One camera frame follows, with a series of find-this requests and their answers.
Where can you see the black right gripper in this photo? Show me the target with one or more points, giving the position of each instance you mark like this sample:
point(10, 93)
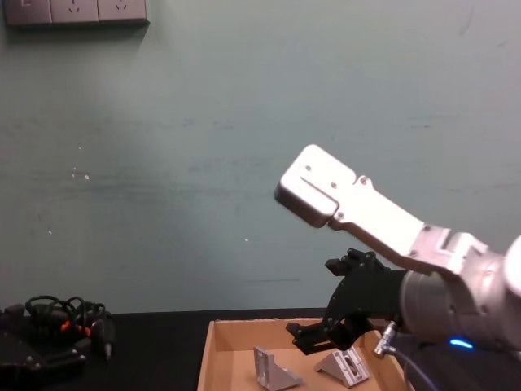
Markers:
point(368, 291)

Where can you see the grey wall socket panel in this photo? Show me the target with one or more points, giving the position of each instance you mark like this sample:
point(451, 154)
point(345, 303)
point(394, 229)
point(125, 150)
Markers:
point(73, 10)

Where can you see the black table cloth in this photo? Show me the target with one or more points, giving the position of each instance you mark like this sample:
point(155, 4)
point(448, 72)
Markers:
point(163, 350)

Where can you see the silver metal angle bracket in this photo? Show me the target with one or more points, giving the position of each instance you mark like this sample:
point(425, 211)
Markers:
point(270, 368)
point(344, 366)

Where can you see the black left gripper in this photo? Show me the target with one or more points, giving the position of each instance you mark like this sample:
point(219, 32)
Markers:
point(10, 340)

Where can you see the shallow brown cardboard tray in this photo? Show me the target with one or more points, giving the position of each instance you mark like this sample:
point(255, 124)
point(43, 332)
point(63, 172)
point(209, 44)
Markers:
point(228, 366)

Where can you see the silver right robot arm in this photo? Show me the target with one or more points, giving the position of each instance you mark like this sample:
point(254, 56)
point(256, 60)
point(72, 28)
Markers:
point(447, 285)

